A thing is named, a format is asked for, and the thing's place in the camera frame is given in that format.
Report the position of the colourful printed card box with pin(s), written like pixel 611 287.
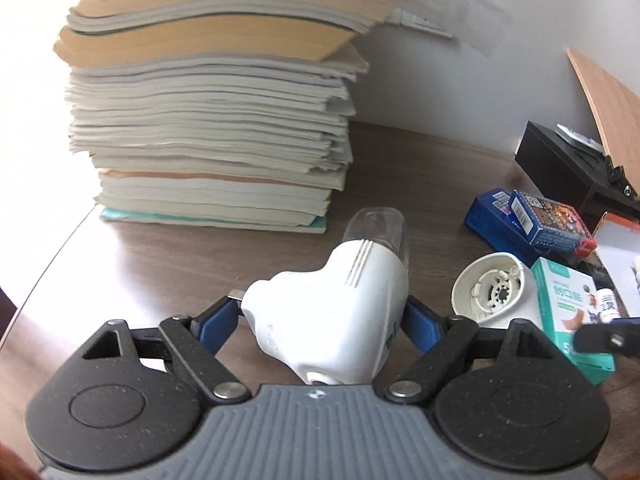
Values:
pixel 550 225

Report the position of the orange and white box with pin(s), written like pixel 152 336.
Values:
pixel 620 240

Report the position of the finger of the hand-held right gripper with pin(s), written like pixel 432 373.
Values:
pixel 600 337

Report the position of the white round tape dispenser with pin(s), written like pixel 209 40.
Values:
pixel 492 290

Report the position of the clear plastic sleeve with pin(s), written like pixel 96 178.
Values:
pixel 450 5

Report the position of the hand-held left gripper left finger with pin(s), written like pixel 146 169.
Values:
pixel 220 325

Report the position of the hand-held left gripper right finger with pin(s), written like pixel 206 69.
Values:
pixel 422 327

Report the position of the teal and white carton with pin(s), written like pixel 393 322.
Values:
pixel 560 290

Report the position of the stack of books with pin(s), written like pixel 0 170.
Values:
pixel 210 125

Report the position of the white plug-in device with bottle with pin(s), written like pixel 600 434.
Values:
pixel 325 310

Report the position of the small silver round tin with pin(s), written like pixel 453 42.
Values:
pixel 580 139

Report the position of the brown cardboard sheet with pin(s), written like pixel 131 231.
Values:
pixel 610 105

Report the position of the black desk stand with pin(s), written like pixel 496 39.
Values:
pixel 555 165

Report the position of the blue plastic box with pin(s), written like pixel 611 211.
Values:
pixel 482 220

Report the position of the small white labelled tube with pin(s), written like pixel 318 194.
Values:
pixel 607 305

